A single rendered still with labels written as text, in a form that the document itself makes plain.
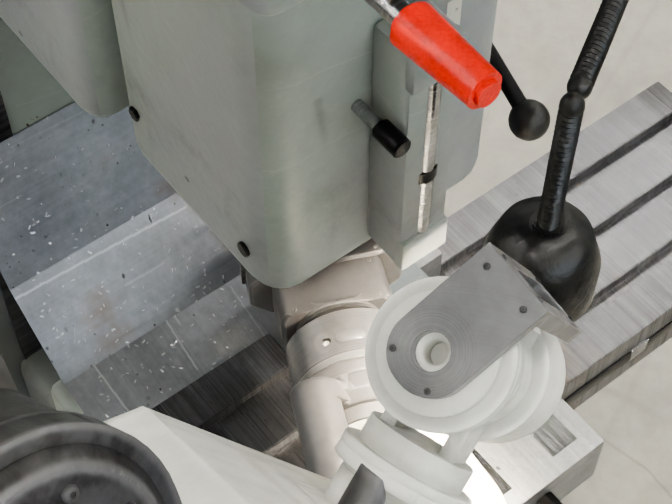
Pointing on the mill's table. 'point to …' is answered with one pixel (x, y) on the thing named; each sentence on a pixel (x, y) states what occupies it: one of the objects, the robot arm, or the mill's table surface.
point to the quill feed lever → (523, 121)
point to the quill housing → (271, 120)
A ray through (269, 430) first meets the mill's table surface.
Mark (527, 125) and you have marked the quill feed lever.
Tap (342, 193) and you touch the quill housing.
